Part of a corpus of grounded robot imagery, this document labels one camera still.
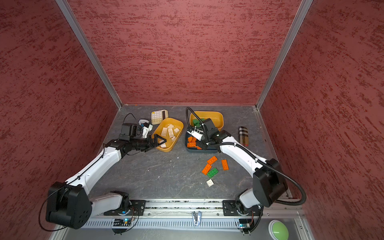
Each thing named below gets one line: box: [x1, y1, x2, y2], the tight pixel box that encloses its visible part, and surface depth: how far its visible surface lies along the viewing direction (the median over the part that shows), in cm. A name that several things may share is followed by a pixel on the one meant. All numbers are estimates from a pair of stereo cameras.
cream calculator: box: [151, 109, 169, 125], surface depth 113 cm
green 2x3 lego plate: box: [207, 167, 219, 178], surface depth 87 cm
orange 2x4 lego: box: [186, 142, 197, 148], surface depth 98 cm
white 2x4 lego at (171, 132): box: [168, 128, 174, 138], surface depth 104 cm
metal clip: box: [192, 211, 202, 226], surface depth 72 cm
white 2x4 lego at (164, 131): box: [161, 127, 168, 137], surface depth 105 cm
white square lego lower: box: [206, 178, 215, 188], surface depth 84 cm
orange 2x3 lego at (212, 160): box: [206, 155, 218, 165], surface depth 94 cm
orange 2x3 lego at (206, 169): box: [201, 163, 212, 176], surface depth 89 cm
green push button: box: [268, 219, 289, 240], surface depth 69 cm
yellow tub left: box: [152, 117, 184, 153], surface depth 105 cm
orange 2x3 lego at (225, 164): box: [221, 159, 230, 171], surface depth 91 cm
